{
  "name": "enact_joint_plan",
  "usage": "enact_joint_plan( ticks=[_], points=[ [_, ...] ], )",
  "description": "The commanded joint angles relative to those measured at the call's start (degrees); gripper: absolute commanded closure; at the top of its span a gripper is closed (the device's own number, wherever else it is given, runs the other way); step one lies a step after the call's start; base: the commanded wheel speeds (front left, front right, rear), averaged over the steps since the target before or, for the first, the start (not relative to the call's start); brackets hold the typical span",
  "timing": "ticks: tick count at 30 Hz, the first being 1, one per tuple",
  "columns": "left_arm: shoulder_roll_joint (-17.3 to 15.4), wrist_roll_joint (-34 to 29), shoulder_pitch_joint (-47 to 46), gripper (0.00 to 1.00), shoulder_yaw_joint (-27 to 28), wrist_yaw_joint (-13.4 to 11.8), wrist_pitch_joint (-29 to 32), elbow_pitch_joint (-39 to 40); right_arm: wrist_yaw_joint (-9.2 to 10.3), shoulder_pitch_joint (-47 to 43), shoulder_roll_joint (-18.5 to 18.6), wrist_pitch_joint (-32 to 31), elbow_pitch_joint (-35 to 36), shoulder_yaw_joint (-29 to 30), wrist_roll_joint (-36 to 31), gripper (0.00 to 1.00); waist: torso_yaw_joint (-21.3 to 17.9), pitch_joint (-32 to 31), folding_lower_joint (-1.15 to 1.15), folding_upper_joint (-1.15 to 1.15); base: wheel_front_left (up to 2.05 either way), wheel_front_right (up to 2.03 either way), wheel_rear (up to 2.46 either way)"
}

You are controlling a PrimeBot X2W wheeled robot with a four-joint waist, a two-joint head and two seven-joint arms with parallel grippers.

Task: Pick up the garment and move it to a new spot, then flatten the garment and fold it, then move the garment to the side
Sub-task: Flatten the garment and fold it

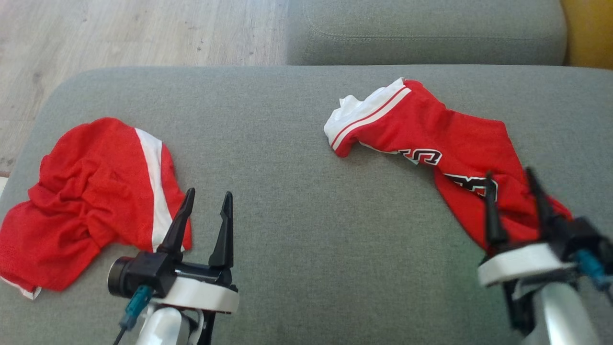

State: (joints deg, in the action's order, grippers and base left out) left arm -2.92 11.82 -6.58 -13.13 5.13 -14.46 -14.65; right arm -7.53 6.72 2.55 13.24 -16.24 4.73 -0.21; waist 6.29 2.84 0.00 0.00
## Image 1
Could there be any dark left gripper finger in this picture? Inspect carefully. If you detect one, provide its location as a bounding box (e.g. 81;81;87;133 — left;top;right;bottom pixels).
157;188;195;254
209;192;234;268

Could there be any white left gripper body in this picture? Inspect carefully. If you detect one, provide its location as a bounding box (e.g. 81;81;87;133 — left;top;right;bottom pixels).
152;266;240;314

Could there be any yellow cushion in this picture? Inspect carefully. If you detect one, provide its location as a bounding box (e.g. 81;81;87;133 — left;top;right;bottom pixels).
560;0;613;70

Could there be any red mesh shorts white stripe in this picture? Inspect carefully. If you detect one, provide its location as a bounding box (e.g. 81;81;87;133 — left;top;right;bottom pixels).
0;117;193;300

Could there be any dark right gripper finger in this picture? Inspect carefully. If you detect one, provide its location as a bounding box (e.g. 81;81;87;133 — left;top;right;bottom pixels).
484;172;509;250
525;167;570;240

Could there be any red jersey with number print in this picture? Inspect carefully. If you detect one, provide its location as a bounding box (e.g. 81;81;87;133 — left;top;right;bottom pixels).
324;78;574;253

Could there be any grey fabric sofa seat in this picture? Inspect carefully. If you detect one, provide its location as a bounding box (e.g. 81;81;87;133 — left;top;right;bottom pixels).
0;65;613;345

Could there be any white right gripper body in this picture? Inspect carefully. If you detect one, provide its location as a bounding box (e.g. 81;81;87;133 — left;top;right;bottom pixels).
477;242;578;288

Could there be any grey sofa back cushion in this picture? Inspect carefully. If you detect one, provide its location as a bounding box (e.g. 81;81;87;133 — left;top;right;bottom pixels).
286;0;568;66

